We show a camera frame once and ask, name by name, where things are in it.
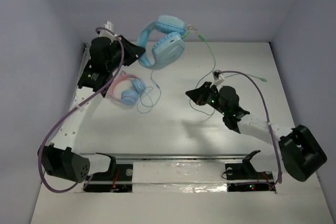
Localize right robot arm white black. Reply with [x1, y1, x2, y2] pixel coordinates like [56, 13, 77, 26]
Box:
[185, 82, 327, 182]

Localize light blue headphones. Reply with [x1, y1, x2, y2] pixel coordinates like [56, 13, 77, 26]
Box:
[136, 15, 187, 70]

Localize green headphone cable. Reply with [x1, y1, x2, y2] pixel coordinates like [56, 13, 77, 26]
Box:
[182, 24, 268, 123]

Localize aluminium rail front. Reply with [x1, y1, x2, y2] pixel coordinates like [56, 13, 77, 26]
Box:
[81, 153, 281, 161]

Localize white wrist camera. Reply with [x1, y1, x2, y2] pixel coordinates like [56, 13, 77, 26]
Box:
[96, 20, 115, 41]
[211, 70, 225, 87]

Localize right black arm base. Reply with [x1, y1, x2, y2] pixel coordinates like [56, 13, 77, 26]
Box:
[222, 150, 276, 192]

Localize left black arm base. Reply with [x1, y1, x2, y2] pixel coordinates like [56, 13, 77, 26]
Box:
[83, 153, 133, 193]

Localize aluminium rail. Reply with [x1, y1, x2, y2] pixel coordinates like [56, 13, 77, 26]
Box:
[69, 42, 90, 110]
[81, 153, 281, 161]

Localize blue cat headphone cable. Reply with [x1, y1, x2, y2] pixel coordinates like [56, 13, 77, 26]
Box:
[136, 70, 162, 114]

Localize aluminium rail left side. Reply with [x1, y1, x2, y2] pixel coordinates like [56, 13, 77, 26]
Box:
[69, 42, 90, 110]

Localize pink blue cat-ear headphones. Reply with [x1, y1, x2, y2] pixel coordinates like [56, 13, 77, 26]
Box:
[109, 71, 147, 106]

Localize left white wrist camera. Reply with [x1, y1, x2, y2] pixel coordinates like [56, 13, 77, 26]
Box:
[96, 20, 115, 41]

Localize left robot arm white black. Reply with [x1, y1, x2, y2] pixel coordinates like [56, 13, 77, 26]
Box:
[38, 35, 145, 189]

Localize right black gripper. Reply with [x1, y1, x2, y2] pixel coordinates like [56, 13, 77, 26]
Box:
[186, 82, 227, 116]

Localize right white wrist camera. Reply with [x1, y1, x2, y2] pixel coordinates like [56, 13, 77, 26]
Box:
[211, 70, 225, 87]

